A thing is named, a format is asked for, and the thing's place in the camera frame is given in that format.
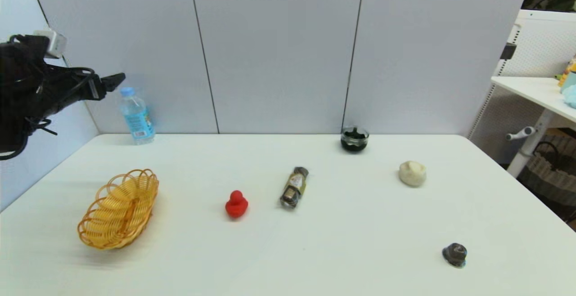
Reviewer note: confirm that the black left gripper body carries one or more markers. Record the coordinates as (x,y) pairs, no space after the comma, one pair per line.
(74,90)

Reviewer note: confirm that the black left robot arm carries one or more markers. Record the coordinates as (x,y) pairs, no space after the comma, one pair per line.
(18,89)

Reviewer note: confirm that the dark woven floor basket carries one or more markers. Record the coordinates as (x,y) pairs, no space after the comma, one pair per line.
(551,174)

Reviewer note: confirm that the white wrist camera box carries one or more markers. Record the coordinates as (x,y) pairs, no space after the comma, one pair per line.
(53,43)

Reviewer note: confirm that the clear water bottle blue cap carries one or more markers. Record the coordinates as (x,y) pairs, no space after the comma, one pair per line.
(137,118)

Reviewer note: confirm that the red rubber duck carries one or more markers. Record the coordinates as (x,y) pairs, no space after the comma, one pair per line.
(236,206)

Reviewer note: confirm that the white steamed bun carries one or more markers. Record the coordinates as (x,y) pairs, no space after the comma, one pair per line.
(412,173)

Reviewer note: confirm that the white desk leg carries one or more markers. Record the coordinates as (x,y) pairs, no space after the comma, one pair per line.
(531,150)

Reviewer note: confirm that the white pegboard panel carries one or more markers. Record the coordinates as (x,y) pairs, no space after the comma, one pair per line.
(540,44)

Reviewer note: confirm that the yellow wicker basket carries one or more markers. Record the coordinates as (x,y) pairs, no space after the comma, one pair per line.
(118,210)

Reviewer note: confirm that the glass bowl with dark contents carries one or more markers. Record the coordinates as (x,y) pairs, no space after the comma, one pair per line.
(354,142)

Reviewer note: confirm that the yellow toy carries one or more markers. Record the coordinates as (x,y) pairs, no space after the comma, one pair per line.
(568,71)

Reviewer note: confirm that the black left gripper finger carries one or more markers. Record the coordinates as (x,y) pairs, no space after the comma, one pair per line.
(113,81)

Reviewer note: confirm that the black clip on pegboard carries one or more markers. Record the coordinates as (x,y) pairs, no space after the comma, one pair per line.
(508,51)

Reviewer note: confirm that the light blue cup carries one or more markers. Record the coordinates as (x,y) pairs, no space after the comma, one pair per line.
(570,82)

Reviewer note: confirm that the brown coffee capsule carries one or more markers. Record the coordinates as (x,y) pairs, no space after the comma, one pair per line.
(454,254)

